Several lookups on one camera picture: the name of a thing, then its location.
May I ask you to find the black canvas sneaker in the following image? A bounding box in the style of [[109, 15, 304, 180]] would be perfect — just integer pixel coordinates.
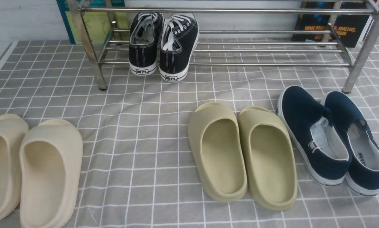
[[159, 13, 200, 82], [129, 12, 164, 76]]

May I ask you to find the stainless steel shoe rack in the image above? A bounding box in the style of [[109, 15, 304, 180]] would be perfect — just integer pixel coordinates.
[[67, 0, 379, 94]]

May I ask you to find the olive green slipper left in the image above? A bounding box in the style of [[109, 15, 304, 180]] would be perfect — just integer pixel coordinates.
[[188, 102, 247, 203]]

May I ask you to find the olive green slipper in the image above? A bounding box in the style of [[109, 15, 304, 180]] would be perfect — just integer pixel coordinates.
[[188, 102, 247, 203], [237, 106, 297, 211]]

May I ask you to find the grey checked tablecloth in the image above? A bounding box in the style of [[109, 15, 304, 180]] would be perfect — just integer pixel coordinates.
[[0, 41, 379, 228]]

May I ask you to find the olive green slipper right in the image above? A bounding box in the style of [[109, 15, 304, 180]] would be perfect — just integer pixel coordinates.
[[237, 106, 297, 211]]

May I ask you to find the navy slip-on shoe left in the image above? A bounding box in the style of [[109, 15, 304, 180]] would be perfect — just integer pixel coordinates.
[[276, 85, 352, 186]]

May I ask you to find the navy slip-on shoe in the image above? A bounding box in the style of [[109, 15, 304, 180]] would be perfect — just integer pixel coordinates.
[[276, 85, 352, 186], [321, 91, 379, 197]]

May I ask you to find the cream slipper right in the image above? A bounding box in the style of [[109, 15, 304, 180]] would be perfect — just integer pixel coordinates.
[[20, 119, 83, 228]]

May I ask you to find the cream slipper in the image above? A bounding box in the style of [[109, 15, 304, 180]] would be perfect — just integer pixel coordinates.
[[20, 119, 83, 228], [0, 114, 29, 220]]

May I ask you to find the black orange-text book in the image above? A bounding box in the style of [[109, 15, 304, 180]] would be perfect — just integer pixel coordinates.
[[292, 2, 369, 48]]

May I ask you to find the cream slipper far left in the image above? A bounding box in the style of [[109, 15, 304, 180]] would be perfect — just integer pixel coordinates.
[[0, 114, 29, 220]]

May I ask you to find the navy slip-on shoe right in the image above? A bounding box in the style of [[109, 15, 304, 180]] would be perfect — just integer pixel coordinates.
[[321, 91, 379, 197]]

